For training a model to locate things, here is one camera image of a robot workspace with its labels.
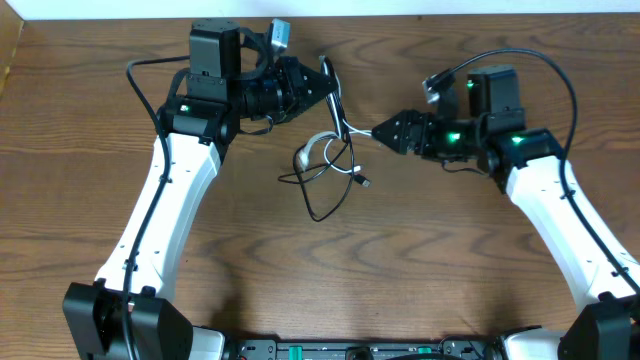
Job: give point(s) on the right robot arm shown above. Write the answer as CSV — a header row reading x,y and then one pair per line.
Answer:
x,y
527,165

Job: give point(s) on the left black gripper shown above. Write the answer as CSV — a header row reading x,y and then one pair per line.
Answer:
x,y
295,88

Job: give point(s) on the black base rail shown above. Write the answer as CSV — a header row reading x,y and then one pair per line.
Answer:
x,y
451,347

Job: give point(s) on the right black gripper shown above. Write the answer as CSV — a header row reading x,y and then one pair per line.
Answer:
x,y
415,133

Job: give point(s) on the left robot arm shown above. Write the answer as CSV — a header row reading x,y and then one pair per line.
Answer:
x,y
230,73

